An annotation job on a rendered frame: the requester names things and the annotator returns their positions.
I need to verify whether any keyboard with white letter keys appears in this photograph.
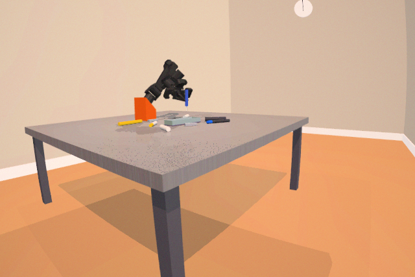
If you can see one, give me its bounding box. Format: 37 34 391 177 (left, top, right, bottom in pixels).
164 117 200 126

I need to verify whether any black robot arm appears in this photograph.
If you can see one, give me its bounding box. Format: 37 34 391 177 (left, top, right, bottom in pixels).
144 60 187 104

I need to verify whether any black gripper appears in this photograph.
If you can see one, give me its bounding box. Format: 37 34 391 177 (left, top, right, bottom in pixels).
163 83 193 102

